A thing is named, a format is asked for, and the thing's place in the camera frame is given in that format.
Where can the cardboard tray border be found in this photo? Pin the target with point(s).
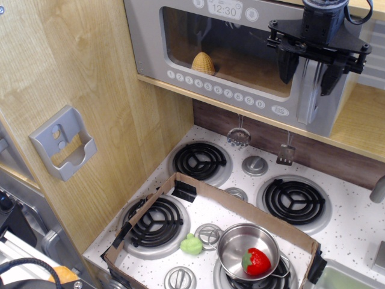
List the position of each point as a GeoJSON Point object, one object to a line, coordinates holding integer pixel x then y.
{"type": "Point", "coordinates": [273, 225]}

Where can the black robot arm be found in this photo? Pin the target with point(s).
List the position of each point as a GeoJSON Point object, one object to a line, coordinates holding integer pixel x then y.
{"type": "Point", "coordinates": [325, 3]}

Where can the orange round object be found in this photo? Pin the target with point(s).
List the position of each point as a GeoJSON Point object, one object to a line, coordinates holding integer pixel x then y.
{"type": "Point", "coordinates": [65, 275]}

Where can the small steel pot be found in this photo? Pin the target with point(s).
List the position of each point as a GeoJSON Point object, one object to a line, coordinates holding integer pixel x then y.
{"type": "Point", "coordinates": [237, 239]}

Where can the yellow toy corn cob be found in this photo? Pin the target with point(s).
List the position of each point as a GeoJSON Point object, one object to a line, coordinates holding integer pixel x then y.
{"type": "Point", "coordinates": [203, 63]}

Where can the back right black burner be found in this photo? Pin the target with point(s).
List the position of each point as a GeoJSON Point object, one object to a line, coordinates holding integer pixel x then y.
{"type": "Point", "coordinates": [296, 200]}

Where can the green toy vegetable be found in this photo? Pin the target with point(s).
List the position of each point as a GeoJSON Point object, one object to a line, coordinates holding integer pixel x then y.
{"type": "Point", "coordinates": [191, 245]}

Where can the centre silver stove knob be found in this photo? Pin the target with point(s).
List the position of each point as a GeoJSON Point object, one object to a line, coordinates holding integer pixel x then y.
{"type": "Point", "coordinates": [209, 234]}

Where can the silver stove knob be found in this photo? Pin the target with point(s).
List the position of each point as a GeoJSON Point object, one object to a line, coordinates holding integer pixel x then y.
{"type": "Point", "coordinates": [209, 234]}
{"type": "Point", "coordinates": [180, 277]}
{"type": "Point", "coordinates": [255, 166]}

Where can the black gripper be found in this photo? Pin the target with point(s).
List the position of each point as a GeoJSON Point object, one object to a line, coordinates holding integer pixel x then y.
{"type": "Point", "coordinates": [320, 35]}

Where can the front left black burner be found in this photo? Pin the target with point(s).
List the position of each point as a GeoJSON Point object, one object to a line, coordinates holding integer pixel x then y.
{"type": "Point", "coordinates": [160, 231]}

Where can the grey toy microwave door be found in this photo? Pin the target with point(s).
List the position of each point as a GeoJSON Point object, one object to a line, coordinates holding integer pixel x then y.
{"type": "Point", "coordinates": [167, 35]}

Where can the toy sink basin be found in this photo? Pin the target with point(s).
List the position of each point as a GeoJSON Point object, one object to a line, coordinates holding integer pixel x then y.
{"type": "Point", "coordinates": [336, 275]}

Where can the grey oven door handle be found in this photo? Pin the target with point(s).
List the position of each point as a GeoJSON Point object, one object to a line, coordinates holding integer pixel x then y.
{"type": "Point", "coordinates": [51, 244]}

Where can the small middle stove knob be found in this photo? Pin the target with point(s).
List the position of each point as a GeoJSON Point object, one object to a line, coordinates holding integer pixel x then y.
{"type": "Point", "coordinates": [238, 193]}

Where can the red toy strawberry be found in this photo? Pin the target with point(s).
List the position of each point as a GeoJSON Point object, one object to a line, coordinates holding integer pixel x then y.
{"type": "Point", "coordinates": [255, 262]}

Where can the front silver stove knob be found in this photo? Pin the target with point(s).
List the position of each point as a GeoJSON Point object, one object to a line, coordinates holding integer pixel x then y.
{"type": "Point", "coordinates": [180, 277]}

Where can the grey wall holder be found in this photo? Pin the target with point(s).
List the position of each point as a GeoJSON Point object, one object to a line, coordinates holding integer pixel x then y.
{"type": "Point", "coordinates": [56, 134]}

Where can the back silver stove knob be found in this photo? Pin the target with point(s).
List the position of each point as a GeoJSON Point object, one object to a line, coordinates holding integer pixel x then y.
{"type": "Point", "coordinates": [255, 166]}

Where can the hanging toy spatula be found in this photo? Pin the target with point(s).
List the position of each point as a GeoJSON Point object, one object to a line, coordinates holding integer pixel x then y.
{"type": "Point", "coordinates": [286, 152]}

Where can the grey toy faucet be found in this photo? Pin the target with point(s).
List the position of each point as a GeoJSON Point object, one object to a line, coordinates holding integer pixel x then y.
{"type": "Point", "coordinates": [378, 192]}

